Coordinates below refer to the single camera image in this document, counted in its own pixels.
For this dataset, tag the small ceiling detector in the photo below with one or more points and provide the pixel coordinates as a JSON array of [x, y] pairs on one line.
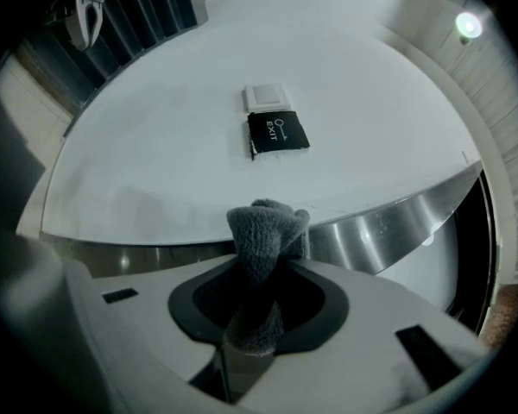
[[464, 41]]

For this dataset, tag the white wall light switch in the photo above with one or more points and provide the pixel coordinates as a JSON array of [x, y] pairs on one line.
[[267, 97]]

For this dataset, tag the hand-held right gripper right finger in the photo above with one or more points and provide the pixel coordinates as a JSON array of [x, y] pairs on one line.
[[371, 339]]

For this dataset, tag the black exit button panel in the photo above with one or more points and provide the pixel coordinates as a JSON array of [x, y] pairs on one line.
[[278, 132]]

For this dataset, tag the dark grey cleaning cloth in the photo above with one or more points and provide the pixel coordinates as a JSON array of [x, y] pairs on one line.
[[259, 240]]

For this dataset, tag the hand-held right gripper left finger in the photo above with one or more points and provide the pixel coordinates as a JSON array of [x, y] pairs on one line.
[[147, 317]]

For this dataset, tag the round ceiling lamp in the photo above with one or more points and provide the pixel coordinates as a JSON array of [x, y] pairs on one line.
[[468, 26]]

